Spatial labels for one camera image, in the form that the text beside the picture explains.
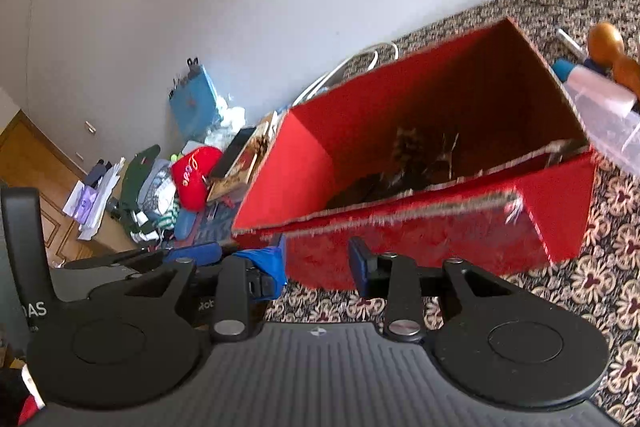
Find brown dried twig ornament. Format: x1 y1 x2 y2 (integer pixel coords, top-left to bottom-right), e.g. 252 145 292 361
392 126 463 180

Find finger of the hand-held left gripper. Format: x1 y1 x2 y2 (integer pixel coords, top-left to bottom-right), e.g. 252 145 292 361
246 266 276 303
64 242 224 274

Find clear plastic container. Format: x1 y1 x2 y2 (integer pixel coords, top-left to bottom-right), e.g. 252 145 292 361
550 59 640 178

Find white plastic bag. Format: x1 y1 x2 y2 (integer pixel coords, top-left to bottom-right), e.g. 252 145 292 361
205 106 248 148

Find brown gourd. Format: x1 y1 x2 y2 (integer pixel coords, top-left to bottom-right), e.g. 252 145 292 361
587 22 640 100

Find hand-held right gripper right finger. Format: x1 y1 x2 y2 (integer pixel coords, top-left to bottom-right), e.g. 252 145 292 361
347 236 507 343

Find red cardboard box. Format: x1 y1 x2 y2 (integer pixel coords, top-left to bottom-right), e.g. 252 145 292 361
231 18 598 290

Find white papers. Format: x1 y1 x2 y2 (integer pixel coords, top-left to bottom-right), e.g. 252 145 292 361
62 157 126 242

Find wooden cabinet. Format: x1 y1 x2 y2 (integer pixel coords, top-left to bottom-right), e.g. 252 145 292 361
0 109 138 269

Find red embroidered cap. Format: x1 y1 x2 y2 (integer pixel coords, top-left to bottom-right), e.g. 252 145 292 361
171 146 224 212

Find green cloth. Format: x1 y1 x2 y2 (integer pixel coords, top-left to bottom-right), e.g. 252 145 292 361
119 144 162 228

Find picture book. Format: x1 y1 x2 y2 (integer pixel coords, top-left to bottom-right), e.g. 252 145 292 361
206 111 281 204

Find blue bag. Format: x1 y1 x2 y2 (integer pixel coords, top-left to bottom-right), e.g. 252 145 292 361
168 57 223 140

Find dark red cloth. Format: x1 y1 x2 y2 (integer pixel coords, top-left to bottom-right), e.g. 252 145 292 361
0 357 46 427

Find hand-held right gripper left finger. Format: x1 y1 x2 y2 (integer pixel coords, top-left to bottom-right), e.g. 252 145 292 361
87 234 288 343

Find striped cloth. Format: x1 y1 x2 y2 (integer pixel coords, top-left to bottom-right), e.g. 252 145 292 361
134 159 181 234

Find white tube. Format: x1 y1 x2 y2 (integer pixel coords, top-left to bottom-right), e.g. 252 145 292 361
556 28 587 58

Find blue patterned cloth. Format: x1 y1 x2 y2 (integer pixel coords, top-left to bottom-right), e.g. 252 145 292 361
175 204 238 249

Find white coiled cable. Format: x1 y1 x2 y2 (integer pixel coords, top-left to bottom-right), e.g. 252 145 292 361
290 42 400 108

